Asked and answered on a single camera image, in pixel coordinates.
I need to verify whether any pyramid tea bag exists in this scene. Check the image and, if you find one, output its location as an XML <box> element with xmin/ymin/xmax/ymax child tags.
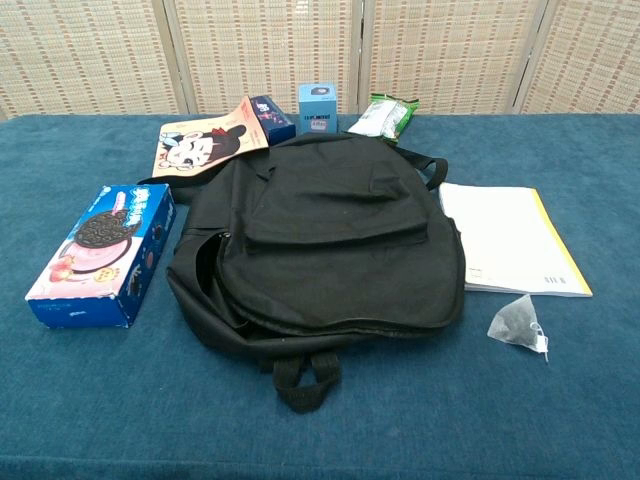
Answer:
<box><xmin>486</xmin><ymin>293</ymin><xmax>551</xmax><ymax>364</ymax></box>

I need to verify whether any blue Oreo cookie box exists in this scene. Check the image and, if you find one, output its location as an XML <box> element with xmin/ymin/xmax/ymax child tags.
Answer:
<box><xmin>24</xmin><ymin>182</ymin><xmax>177</xmax><ymax>330</ymax></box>

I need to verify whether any woven bamboo folding screen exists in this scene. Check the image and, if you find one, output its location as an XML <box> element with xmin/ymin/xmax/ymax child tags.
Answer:
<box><xmin>0</xmin><ymin>0</ymin><xmax>640</xmax><ymax>121</ymax></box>

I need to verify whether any light blue small box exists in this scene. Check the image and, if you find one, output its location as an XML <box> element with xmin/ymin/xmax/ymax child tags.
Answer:
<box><xmin>297</xmin><ymin>82</ymin><xmax>338</xmax><ymax>135</ymax></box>

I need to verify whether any black fabric backpack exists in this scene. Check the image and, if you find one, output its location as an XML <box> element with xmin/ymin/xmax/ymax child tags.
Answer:
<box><xmin>137</xmin><ymin>130</ymin><xmax>466</xmax><ymax>415</ymax></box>

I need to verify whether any green white snack packet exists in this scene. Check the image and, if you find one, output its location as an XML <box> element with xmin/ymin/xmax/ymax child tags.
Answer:
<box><xmin>346</xmin><ymin>92</ymin><xmax>421</xmax><ymax>146</ymax></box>

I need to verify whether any orange cartoon girl pad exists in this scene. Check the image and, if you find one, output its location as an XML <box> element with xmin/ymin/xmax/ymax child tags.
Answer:
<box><xmin>150</xmin><ymin>94</ymin><xmax>271</xmax><ymax>179</ymax></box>

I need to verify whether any dark blue small box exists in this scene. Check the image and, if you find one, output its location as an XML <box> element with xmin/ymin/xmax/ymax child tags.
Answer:
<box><xmin>248</xmin><ymin>94</ymin><xmax>297</xmax><ymax>147</ymax></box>

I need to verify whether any white notebook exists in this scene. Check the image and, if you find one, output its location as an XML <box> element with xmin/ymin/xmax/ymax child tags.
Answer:
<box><xmin>438</xmin><ymin>181</ymin><xmax>594</xmax><ymax>299</ymax></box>

